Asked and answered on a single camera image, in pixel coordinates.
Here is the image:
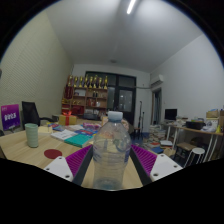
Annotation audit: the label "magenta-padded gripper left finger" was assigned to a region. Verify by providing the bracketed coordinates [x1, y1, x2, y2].
[43, 144, 95, 187]

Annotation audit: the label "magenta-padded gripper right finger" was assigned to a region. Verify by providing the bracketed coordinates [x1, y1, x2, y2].
[129, 143, 184, 186]

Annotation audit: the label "clear plastic water bottle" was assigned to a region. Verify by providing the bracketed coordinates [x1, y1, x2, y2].
[92, 110, 132, 191]

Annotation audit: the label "flat round red coaster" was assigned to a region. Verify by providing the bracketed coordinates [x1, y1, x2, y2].
[43, 148, 63, 160]

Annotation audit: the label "floor piles of books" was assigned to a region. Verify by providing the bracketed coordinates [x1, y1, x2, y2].
[146, 124, 174, 154]

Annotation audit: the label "brown wooden stool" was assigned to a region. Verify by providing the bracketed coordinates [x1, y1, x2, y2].
[173, 141, 195, 163]

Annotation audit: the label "teal book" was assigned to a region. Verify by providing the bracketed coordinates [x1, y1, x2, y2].
[64, 133, 94, 149]

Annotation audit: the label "white book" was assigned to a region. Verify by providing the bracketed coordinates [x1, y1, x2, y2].
[50, 129, 78, 141]

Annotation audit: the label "white round stool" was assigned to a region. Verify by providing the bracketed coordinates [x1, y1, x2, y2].
[184, 147, 206, 168]

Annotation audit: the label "pale yellow paper pad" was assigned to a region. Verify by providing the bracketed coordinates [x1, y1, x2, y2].
[38, 125, 54, 134]

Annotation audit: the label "pale green ribbed cup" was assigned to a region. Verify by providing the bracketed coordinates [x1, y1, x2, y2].
[24, 122, 40, 149]

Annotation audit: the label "yellow gift box red ribbon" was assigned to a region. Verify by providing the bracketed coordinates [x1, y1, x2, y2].
[58, 110, 78, 127]

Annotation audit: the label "pink patterned packet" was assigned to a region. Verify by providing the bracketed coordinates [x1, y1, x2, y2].
[83, 122, 101, 130]

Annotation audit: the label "black computer monitor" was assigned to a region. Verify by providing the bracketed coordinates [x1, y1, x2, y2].
[164, 108, 178, 121]

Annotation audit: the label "black tripod stand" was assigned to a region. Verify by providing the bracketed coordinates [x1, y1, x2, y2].
[138, 100, 146, 134]

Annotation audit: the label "cluttered wooden side desk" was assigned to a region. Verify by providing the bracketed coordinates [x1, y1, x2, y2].
[163, 119, 224, 161]

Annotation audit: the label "black mesh office chair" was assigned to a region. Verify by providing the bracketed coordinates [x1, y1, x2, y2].
[21, 100, 54, 128]

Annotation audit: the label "wooden shelf unit with trophies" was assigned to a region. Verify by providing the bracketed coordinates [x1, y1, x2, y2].
[61, 74, 109, 118]

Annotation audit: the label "purple sign board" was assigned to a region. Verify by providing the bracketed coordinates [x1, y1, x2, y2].
[0, 103, 22, 132]

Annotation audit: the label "dark glass double door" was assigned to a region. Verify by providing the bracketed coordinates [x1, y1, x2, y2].
[84, 70, 138, 126]

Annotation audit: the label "white wall air conditioner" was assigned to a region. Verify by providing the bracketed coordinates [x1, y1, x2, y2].
[149, 73, 165, 88]

